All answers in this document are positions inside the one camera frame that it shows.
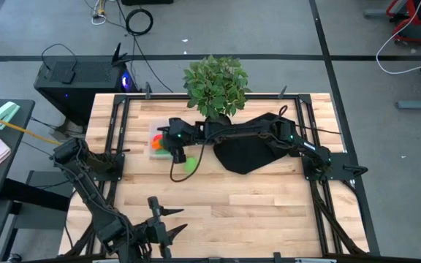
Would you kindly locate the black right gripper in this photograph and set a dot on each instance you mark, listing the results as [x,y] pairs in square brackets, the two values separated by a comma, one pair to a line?
[183,133]

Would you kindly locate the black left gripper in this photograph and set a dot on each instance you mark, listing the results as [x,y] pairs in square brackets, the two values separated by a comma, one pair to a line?
[155,230]

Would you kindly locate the orange toy carrot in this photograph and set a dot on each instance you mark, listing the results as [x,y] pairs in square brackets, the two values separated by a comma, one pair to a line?
[155,144]

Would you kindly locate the light green toy vegetable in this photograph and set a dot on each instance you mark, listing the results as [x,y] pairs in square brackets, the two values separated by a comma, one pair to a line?
[190,164]

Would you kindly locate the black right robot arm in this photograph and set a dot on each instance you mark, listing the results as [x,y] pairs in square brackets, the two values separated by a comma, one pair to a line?
[239,129]

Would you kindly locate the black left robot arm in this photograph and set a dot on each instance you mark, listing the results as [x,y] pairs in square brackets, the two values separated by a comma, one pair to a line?
[97,208]

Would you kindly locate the clear plastic tupperware container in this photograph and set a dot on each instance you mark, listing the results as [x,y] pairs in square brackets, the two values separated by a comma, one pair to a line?
[152,128]

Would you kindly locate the potted green artificial tree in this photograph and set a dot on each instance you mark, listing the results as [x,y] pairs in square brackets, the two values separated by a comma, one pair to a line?
[216,85]

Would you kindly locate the black cloth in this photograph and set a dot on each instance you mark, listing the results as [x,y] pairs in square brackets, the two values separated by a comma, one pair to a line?
[243,157]

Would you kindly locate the black computer antenna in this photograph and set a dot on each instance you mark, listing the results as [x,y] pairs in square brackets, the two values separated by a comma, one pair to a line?
[117,55]

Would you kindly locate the black computer tower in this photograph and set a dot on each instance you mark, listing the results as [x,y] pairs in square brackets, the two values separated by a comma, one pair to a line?
[82,80]

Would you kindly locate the black desk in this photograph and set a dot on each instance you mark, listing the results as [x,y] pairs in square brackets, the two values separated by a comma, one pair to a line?
[22,146]

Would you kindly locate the mint green stapler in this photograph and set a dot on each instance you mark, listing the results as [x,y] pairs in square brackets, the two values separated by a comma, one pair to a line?
[3,115]

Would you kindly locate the grey stand leg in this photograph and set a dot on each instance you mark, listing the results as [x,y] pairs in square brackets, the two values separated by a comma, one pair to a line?
[419,104]

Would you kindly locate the black metal table frame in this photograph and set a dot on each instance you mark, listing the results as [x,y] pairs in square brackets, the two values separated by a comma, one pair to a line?
[159,97]

